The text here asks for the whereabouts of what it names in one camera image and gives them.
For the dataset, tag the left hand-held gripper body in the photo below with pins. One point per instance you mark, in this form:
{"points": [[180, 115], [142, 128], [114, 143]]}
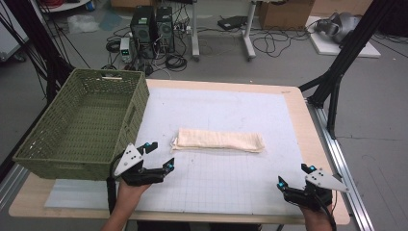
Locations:
{"points": [[128, 159]]}

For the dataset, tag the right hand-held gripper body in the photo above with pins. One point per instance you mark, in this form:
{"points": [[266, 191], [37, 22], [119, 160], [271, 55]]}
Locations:
{"points": [[322, 179]]}

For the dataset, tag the green woven plastic basket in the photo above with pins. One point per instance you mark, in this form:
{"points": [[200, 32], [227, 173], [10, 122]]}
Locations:
{"points": [[93, 122]]}

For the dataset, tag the cream cloth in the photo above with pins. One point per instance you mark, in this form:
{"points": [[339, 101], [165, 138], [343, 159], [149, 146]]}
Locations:
{"points": [[218, 140]]}

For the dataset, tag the person's left hand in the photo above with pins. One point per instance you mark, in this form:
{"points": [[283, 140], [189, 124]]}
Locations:
{"points": [[130, 194]]}

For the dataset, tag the person's right hand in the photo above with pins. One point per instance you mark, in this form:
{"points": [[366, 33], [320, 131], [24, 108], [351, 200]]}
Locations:
{"points": [[317, 215]]}

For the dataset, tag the white grid mat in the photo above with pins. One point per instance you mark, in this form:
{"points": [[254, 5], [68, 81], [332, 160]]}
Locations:
{"points": [[224, 106]]}

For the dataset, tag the grey bench power supply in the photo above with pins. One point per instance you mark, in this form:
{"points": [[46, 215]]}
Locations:
{"points": [[125, 49]]}

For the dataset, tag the large black computer tower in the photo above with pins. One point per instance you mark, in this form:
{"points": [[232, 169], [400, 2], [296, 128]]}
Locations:
{"points": [[142, 32]]}

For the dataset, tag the slim black computer tower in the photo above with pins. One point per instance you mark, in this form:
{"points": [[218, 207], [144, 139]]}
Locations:
{"points": [[165, 29]]}

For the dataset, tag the white floor board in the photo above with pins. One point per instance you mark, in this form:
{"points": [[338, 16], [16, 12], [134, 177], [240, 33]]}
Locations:
{"points": [[324, 46]]}

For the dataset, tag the white desk leg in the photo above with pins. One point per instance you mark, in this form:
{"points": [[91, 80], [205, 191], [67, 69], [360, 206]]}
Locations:
{"points": [[248, 35], [195, 32]]}

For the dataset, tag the clear plastic bag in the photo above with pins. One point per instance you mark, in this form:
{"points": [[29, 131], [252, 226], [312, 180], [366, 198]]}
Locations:
{"points": [[82, 24]]}

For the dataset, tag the grey robot head shell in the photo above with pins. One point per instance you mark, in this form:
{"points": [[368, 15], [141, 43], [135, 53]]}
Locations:
{"points": [[340, 27]]}

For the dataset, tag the flat black device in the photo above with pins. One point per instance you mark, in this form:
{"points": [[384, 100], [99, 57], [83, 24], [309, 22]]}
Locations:
{"points": [[231, 22]]}

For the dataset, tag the brown cardboard box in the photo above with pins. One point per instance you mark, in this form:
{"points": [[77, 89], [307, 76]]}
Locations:
{"points": [[285, 14]]}

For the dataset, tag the aluminium rail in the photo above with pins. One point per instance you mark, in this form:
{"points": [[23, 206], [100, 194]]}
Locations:
{"points": [[11, 186], [340, 160]]}

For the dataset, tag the black metal frame stand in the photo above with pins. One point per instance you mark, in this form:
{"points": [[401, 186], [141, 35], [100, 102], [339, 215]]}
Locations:
{"points": [[349, 48], [41, 48]]}

